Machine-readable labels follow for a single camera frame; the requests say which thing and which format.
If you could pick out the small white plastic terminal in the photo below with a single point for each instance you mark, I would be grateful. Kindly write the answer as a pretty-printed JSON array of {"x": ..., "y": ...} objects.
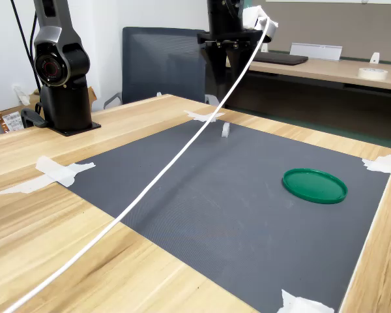
[{"x": 225, "y": 129}]

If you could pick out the round green lid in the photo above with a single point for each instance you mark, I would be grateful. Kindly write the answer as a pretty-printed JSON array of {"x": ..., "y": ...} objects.
[{"x": 314, "y": 186}]

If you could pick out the small white stand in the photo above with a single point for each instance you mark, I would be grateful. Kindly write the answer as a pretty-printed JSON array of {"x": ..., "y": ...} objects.
[
  {"x": 264, "y": 48},
  {"x": 374, "y": 58}
]

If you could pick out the black laptop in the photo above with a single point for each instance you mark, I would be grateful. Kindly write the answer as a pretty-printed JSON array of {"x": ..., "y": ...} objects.
[{"x": 280, "y": 58}]

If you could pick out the white tape patch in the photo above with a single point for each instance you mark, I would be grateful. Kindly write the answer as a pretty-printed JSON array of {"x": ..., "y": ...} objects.
[
  {"x": 299, "y": 304},
  {"x": 382, "y": 164},
  {"x": 203, "y": 115},
  {"x": 55, "y": 172}
]

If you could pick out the dark grey office chair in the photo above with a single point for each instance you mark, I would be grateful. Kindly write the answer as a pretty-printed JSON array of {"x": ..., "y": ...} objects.
[{"x": 163, "y": 65}]

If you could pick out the white sign holder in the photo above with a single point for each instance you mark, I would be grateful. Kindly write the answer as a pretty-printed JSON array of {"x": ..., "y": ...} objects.
[{"x": 316, "y": 51}]

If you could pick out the pale wooden desk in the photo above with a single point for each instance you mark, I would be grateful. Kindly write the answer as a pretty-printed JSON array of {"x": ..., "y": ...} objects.
[{"x": 329, "y": 73}]

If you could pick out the grey-brown partition panel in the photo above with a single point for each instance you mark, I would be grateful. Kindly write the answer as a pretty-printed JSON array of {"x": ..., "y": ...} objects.
[{"x": 345, "y": 26}]

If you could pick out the white tape roll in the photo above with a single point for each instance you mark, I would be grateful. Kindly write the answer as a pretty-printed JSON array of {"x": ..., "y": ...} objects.
[{"x": 372, "y": 73}]

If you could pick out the dark grey mat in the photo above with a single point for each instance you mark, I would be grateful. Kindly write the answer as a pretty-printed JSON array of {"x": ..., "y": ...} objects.
[{"x": 234, "y": 221}]

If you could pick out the black table clamp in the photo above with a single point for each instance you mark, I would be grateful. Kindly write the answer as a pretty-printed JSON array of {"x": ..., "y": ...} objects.
[{"x": 32, "y": 119}]

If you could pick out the white crumpled paper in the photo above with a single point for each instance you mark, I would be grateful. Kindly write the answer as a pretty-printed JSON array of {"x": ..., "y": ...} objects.
[{"x": 21, "y": 96}]

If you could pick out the white camera box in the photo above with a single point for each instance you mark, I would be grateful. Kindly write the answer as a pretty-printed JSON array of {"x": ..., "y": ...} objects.
[{"x": 252, "y": 16}]

